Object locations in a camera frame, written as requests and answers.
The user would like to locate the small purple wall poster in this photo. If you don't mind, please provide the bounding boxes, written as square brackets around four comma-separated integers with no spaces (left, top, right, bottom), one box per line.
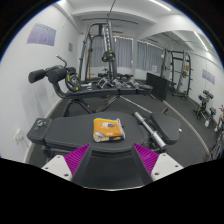
[201,69,216,85]

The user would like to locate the black padded weight bench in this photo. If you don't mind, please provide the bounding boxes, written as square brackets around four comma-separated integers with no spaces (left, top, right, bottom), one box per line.
[26,110,183,163]

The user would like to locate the black weight plate yellow marks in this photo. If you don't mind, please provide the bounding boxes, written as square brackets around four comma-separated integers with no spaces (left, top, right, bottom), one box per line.
[64,71,82,93]

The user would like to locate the black bench with foam rollers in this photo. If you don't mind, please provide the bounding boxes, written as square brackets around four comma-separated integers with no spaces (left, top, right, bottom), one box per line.
[28,64,154,117]

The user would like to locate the silver barbell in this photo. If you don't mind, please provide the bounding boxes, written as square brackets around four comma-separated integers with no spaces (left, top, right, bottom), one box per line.
[119,95,167,149]

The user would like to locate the grey cable machine rack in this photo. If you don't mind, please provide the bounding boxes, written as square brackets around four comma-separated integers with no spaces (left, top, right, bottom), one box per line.
[78,21,120,83]

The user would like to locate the chrome dumbbell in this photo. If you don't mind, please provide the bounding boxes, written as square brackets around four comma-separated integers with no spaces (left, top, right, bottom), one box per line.
[112,78,125,89]
[128,77,141,89]

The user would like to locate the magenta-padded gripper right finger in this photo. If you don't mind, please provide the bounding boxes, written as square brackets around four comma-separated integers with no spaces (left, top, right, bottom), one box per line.
[131,142,185,186]

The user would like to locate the black squat rack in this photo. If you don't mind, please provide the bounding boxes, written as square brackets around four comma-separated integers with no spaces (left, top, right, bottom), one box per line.
[161,49,194,100]

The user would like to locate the dumbbell storage rack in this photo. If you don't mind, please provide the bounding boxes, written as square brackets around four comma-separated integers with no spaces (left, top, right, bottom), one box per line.
[194,89,218,128]

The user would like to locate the long ceiling light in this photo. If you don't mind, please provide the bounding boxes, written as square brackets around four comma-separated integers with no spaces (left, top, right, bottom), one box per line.
[194,31,209,51]
[148,0,173,12]

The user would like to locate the grey window curtain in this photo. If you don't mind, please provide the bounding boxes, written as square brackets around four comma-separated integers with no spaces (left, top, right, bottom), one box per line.
[136,40,164,72]
[89,35,134,69]

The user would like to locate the black weight plate on rack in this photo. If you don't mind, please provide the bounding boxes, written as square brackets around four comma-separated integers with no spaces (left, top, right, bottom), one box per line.
[101,49,117,63]

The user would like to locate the black upright mat board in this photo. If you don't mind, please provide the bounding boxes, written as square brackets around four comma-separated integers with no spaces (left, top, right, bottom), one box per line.
[145,72,170,102]

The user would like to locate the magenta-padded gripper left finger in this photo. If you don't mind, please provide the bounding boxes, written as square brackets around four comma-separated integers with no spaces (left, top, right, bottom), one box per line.
[41,143,93,186]

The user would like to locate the white wall socket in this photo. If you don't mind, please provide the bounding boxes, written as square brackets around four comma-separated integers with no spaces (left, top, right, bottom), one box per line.
[12,128,24,145]

